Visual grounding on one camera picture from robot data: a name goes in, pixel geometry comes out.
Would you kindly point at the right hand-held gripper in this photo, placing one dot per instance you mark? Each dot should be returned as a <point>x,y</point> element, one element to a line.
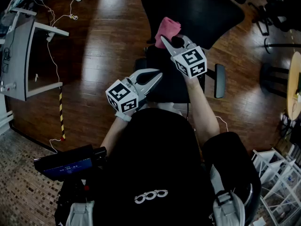
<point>190,62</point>

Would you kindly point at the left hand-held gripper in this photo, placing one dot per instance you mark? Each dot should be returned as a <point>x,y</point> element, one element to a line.
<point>122,95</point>

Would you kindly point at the pink cloth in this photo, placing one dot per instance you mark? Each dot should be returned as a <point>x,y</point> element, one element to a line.
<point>168,28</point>

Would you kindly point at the person's right forearm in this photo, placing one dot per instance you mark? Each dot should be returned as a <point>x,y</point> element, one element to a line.
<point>203,112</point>

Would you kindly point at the person's left forearm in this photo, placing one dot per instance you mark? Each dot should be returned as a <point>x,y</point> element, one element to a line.
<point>115,131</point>

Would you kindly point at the black chair armrest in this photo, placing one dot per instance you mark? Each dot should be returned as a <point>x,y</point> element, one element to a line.
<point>140,65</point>
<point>219,81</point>

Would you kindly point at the black chair seat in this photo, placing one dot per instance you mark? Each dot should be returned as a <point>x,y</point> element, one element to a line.
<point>171,79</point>

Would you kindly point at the person's light grey trousers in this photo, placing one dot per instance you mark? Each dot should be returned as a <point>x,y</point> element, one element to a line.
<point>164,106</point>

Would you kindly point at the person's black shirt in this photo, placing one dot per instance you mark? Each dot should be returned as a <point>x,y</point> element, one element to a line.
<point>152,149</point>

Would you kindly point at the black pole stand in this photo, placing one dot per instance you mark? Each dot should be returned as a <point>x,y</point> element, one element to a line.
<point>268,45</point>

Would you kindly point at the yellow black striped floor strip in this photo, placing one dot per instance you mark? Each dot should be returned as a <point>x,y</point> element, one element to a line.
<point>61,114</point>

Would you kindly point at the black table base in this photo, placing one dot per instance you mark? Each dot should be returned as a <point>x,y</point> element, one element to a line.
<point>272,79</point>

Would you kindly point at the black swivel chair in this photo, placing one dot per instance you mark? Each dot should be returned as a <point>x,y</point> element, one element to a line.
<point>282,8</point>

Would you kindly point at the black chest monitor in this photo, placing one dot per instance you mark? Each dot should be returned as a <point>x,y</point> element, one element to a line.
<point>70,159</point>

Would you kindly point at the round wooden table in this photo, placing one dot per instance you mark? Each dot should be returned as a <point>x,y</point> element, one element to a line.
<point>294,86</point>

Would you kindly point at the grey desk with white legs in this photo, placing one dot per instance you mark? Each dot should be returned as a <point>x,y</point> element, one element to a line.
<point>16,55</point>

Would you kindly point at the white power strip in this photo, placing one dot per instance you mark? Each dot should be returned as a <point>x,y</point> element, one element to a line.
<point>8,86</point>

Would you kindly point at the white baseboard pipes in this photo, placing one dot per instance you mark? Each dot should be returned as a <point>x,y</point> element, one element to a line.
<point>5,119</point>

